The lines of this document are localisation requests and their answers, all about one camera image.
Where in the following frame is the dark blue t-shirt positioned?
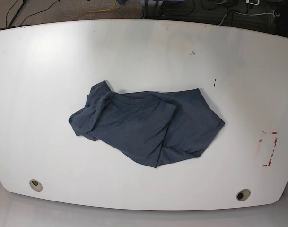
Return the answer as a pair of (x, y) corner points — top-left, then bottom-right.
(69, 81), (225, 168)

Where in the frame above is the red tape rectangle marking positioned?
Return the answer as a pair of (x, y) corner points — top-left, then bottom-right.
(257, 131), (278, 167)

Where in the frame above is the black tripod stand leg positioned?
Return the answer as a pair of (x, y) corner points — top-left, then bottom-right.
(5, 0), (28, 28)

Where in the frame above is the yellow cable on floor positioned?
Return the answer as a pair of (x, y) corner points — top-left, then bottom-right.
(71, 0), (118, 21)

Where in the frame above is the right table cable grommet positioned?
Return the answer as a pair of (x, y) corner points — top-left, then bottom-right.
(236, 189), (251, 201)

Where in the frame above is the table cable grommet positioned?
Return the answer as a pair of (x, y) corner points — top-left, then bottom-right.
(29, 179), (43, 192)
(236, 189), (251, 201)

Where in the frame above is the left table cable grommet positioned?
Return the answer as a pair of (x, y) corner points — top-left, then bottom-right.
(29, 179), (43, 192)

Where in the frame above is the black cable on floor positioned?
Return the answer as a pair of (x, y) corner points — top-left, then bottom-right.
(5, 0), (61, 26)

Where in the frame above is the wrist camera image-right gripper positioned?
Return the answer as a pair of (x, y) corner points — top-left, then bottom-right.
(245, 0), (260, 5)

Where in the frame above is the white cable on floor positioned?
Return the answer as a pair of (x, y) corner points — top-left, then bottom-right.
(218, 10), (274, 26)

